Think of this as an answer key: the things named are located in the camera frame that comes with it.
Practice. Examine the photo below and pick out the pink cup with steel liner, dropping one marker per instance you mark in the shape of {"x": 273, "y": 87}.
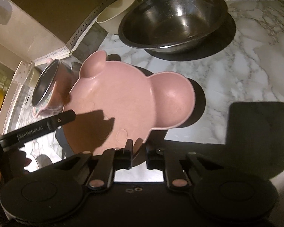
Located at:
{"x": 52, "y": 89}

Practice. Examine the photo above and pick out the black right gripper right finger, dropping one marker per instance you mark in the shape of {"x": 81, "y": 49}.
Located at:
{"x": 170, "y": 158}

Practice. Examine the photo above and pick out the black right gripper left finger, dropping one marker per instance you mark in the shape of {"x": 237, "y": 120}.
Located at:
{"x": 109, "y": 162}

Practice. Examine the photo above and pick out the cream ceramic bowl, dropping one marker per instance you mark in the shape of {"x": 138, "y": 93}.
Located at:
{"x": 110, "y": 18}

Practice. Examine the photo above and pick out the stainless steel bowl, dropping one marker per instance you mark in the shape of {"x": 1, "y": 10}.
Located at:
{"x": 171, "y": 26}

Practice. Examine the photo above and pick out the person's left hand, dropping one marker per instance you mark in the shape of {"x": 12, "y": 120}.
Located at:
{"x": 13, "y": 165}

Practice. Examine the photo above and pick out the pink bear-shaped plate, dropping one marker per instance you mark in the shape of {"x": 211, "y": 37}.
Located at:
{"x": 114, "y": 102}

